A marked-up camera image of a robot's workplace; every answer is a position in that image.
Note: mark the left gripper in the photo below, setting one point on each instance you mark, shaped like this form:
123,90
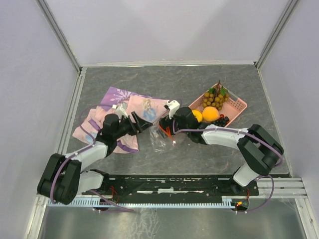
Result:
138,126

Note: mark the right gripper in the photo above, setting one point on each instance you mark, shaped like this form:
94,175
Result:
165,122

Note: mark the clear zip top bag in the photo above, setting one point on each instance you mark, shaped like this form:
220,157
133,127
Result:
160,141

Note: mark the fake yellow lemon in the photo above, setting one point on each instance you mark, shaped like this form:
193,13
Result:
198,115

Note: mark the fake peach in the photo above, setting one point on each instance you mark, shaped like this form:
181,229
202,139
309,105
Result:
210,114

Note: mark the fake brown longan bunch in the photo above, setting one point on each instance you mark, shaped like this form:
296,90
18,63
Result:
216,98

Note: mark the fake dark grape bunch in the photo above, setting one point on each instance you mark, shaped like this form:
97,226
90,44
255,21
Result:
222,122

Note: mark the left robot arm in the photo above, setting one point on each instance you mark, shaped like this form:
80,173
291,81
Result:
63,178

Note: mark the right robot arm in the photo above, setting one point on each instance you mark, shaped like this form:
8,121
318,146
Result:
260,150

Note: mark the pink plastic basket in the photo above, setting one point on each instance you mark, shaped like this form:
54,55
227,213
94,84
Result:
231,107

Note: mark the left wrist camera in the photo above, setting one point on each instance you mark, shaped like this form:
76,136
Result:
120,110

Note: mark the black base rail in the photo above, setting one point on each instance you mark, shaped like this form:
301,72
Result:
173,189

